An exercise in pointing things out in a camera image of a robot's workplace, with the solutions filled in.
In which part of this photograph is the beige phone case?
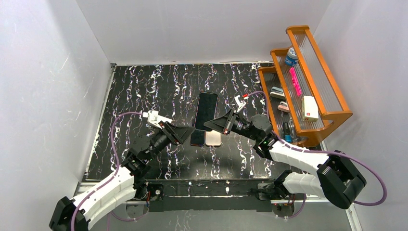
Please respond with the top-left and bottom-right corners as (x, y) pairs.
(204, 130), (222, 147)

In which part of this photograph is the purple smartphone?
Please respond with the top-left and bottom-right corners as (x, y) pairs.
(190, 130), (205, 146)

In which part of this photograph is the black phone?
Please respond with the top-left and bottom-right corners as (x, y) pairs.
(194, 91), (218, 131)

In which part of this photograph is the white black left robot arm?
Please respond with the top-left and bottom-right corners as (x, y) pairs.
(49, 122), (196, 231)

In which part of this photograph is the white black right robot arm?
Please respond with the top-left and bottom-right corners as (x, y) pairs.
(204, 110), (367, 209)

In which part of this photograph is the teal grey stapler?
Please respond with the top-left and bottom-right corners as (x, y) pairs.
(270, 87), (285, 100)

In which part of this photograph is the black blue marker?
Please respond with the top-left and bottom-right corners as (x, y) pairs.
(282, 122), (293, 143)

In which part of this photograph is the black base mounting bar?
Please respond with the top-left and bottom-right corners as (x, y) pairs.
(140, 178), (297, 213)

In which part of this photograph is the orange wooden tiered rack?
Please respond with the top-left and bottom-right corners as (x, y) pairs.
(258, 26), (353, 147)

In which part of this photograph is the pink highlighter pen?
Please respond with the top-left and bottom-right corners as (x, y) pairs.
(289, 67), (302, 97)

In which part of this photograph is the white box on rack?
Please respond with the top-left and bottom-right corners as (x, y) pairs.
(302, 96), (319, 122)

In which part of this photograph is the blue white bottle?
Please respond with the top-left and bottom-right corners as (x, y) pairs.
(284, 47), (298, 66)

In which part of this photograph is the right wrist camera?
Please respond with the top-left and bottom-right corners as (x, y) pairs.
(234, 94), (248, 113)

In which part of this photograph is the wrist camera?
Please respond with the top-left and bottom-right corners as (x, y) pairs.
(142, 110), (173, 128)
(234, 94), (248, 113)

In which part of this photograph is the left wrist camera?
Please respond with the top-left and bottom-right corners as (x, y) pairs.
(142, 110), (173, 128)

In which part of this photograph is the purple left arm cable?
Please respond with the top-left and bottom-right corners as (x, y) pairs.
(70, 111), (146, 231)

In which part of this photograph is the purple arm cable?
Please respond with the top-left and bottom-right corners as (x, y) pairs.
(70, 111), (146, 231)
(247, 91), (388, 206)

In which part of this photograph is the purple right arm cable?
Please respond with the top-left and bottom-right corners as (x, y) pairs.
(247, 91), (388, 206)

